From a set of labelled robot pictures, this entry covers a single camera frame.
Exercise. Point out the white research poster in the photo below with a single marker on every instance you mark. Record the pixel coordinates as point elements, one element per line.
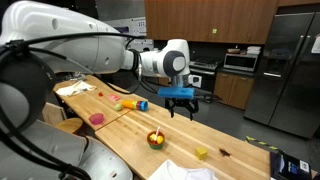
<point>138,28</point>

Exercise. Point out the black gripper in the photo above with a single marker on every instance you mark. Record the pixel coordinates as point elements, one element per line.
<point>181,102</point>

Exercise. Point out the brown toy cockroach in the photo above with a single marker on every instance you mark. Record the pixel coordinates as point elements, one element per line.
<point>224,152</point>

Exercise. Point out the white plate stack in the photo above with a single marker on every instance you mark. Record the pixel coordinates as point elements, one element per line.
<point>254,50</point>

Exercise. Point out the yellow wooden block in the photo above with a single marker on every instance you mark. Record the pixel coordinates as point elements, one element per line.
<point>201,153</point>

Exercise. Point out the small brown upper cabinet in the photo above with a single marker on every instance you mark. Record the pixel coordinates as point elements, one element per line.
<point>298,2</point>

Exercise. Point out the yellow black hazard tape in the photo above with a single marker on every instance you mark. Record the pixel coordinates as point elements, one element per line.
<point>261,142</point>

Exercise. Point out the brown upper cabinets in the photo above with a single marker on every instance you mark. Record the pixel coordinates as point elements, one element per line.
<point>206,20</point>

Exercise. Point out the green toy ball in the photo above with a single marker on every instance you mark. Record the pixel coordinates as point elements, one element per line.
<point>118,107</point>

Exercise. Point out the stainless steel oven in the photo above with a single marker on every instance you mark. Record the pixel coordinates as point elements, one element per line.
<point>206,71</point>

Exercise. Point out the stainless steel refrigerator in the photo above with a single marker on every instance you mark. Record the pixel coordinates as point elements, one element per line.
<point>286,76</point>

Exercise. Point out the black box with label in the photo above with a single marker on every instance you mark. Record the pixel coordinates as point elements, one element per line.
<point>290,166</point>

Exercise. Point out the red flat packet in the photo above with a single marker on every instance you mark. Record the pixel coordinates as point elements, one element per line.
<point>114,97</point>

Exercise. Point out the white paper on oven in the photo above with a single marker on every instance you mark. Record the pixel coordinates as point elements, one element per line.
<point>196,81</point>

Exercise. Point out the brown two-door lower cabinet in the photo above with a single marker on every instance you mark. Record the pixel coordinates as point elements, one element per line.
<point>233,90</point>

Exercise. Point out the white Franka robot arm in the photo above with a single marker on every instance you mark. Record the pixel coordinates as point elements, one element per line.
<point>66,43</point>

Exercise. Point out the round wooden stool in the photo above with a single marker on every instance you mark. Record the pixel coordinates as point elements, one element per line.
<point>70,125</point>

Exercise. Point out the white cloth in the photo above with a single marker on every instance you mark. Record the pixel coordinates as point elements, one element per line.
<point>180,172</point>

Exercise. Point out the brown bowl on microwave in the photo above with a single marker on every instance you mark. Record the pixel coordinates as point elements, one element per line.
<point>233,51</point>

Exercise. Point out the green sticky note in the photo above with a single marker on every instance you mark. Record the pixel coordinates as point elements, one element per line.
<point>214,31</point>

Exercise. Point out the white plastic spoon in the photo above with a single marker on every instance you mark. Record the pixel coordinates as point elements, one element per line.
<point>157,131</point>

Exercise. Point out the beige cloth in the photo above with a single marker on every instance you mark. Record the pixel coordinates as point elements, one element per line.
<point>75,88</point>

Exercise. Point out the wooden chair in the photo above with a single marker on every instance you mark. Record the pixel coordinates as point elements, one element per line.
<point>51,114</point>

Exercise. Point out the yellow toy fruit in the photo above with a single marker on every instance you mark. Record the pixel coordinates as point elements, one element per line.
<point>160,139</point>

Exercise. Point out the silver microwave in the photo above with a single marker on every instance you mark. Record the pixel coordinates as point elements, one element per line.
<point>240,62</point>

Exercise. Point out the small red toy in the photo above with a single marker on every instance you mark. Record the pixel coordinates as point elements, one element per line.
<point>100,94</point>

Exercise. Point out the stack of coloured cups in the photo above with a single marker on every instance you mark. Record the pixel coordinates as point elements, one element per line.
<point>131,104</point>

